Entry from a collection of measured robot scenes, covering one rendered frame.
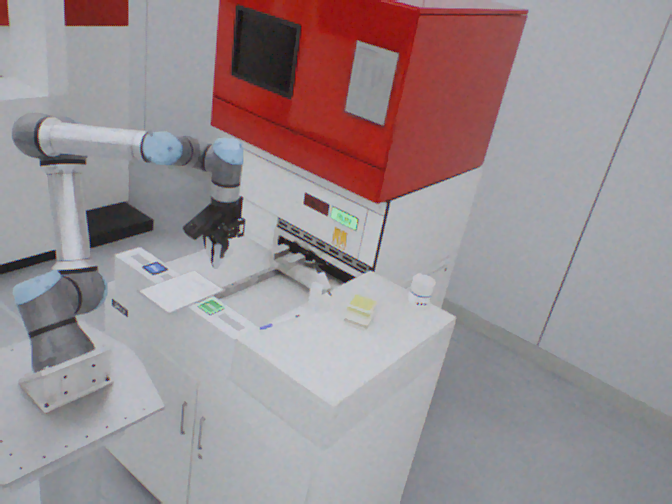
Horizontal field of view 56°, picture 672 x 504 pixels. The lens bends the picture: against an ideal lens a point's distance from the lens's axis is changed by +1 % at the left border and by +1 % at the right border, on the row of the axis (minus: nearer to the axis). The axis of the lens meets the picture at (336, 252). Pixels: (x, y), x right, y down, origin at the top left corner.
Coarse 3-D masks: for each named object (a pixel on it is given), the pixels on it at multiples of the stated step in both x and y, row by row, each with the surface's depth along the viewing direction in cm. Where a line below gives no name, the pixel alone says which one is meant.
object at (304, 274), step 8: (272, 264) 226; (280, 264) 223; (304, 264) 226; (288, 272) 221; (296, 272) 220; (304, 272) 221; (312, 272) 221; (296, 280) 220; (304, 280) 217; (312, 280) 217; (328, 280) 218; (328, 288) 214
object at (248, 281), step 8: (264, 272) 222; (272, 272) 225; (280, 272) 229; (240, 280) 214; (248, 280) 216; (256, 280) 219; (224, 288) 208; (232, 288) 210; (240, 288) 214; (216, 296) 206; (224, 296) 209
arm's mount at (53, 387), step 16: (96, 352) 156; (48, 368) 148; (64, 368) 151; (80, 368) 155; (96, 368) 159; (32, 384) 154; (48, 384) 150; (64, 384) 153; (80, 384) 157; (96, 384) 161; (48, 400) 154; (64, 400) 155
